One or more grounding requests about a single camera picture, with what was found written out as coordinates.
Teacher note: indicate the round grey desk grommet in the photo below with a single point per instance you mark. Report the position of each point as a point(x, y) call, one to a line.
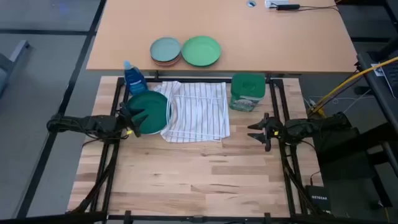
point(251, 3)

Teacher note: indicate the white power strip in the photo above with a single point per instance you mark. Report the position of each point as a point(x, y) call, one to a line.
point(281, 2)

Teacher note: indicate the green Cascade detergent tub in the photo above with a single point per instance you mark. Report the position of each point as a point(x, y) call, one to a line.
point(248, 87)

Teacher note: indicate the blue dish soap bottle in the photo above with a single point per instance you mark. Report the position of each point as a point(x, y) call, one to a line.
point(135, 81)

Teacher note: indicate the orange plate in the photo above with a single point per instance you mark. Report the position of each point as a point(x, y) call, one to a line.
point(166, 64)

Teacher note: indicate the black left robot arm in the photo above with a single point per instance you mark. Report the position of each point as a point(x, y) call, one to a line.
point(93, 123)

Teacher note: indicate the light green plate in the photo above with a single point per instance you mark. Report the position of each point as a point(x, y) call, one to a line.
point(201, 51)

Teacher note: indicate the dark green plate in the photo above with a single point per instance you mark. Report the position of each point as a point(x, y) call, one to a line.
point(155, 109)

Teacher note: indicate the grey-blue plate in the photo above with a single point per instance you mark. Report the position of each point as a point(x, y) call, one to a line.
point(164, 49)

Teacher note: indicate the black side desk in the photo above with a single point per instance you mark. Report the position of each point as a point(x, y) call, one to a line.
point(377, 93)

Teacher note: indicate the black power adapter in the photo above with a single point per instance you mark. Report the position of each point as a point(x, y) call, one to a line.
point(287, 7)

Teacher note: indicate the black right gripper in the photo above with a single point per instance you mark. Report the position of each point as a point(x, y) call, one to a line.
point(273, 130)

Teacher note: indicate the black laptop keyboard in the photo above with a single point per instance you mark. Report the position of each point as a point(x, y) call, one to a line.
point(392, 77)

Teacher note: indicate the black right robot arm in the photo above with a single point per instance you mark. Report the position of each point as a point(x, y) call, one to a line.
point(314, 127)

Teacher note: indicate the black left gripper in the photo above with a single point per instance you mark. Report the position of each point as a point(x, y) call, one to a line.
point(127, 119)

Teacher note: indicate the tan wooden desk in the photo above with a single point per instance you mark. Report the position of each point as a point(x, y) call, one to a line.
point(280, 40)

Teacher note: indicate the black Netgear router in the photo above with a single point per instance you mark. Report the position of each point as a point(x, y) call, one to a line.
point(318, 199)

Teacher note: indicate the white striped dish rack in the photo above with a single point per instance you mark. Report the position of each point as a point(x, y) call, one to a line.
point(199, 118)

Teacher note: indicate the black metal frame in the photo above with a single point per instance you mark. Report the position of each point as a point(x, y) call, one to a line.
point(217, 218)

